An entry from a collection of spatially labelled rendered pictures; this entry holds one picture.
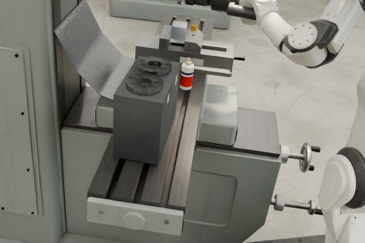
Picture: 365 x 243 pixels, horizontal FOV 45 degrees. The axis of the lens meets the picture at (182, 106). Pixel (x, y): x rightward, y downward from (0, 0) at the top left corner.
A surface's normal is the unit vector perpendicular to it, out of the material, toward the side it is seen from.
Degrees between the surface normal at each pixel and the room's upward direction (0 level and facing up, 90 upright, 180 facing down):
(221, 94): 0
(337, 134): 0
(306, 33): 47
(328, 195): 90
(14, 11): 89
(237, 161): 90
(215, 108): 0
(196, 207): 90
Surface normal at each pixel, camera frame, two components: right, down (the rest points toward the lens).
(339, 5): -0.50, -0.37
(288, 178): 0.09, -0.84
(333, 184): -0.98, 0.04
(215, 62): -0.10, 0.52
